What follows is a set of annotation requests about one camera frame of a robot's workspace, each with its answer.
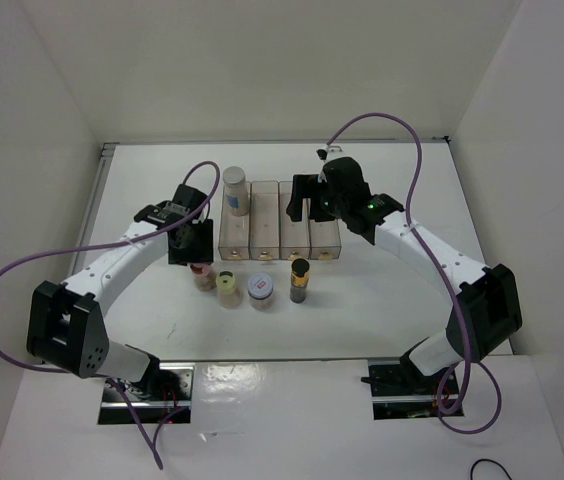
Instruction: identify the pink-lid spice jar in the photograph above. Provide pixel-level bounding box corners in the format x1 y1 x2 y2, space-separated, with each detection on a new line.
189 263 216 292

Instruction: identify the tall silver-lid blue-label spice jar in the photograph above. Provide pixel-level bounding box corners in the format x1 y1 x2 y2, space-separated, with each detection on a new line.
222 166 250 217

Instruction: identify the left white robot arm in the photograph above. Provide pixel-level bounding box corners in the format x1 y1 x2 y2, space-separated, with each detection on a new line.
26 184 213 400

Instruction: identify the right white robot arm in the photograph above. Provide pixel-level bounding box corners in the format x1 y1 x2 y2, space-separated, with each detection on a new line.
286 157 522 393

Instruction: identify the clear bin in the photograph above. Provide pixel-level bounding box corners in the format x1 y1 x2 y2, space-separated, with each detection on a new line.
309 219 342 261
278 181 310 261
218 181 251 261
249 181 280 261

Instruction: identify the yellow-lid spice jar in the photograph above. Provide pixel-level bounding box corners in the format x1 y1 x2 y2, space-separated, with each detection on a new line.
216 270 242 309

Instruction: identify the white-lid red-label spice jar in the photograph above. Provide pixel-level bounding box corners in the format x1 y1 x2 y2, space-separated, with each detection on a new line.
247 272 275 311

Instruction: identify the black-cap gold-band pepper bottle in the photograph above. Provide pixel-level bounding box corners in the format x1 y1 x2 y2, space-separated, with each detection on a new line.
290 257 310 304

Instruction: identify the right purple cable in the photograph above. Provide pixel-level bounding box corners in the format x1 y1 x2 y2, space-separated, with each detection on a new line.
329 112 504 435

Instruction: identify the purple cable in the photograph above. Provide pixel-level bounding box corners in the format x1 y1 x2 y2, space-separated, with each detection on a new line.
0 160 221 471
329 112 504 435

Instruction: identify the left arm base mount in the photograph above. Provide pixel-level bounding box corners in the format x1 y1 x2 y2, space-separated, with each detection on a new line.
97 362 197 426

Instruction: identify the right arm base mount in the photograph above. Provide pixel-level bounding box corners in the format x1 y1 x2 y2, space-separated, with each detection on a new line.
360 361 444 420

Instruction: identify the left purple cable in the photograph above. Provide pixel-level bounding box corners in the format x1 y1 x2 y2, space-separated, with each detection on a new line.
0 160 221 471

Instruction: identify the black cable on floor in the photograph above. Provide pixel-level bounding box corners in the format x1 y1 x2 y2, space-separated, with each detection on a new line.
470 458 513 480

